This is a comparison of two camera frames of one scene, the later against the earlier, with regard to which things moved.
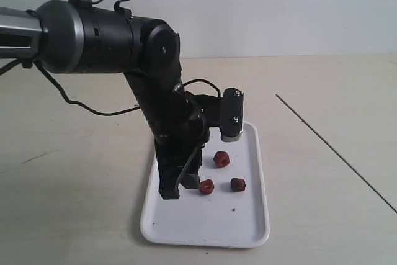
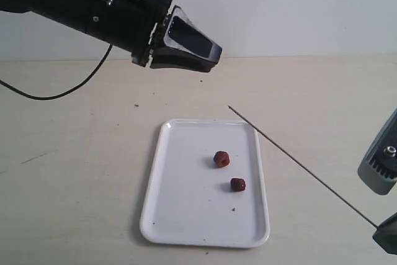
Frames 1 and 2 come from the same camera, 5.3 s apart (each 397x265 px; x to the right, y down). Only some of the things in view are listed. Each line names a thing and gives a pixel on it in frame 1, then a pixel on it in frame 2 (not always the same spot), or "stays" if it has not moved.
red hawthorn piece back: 221,159 stays
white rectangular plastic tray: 229,208 stays
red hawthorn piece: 237,184 stays
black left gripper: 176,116 -> 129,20
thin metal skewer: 392,209 -> 229,107
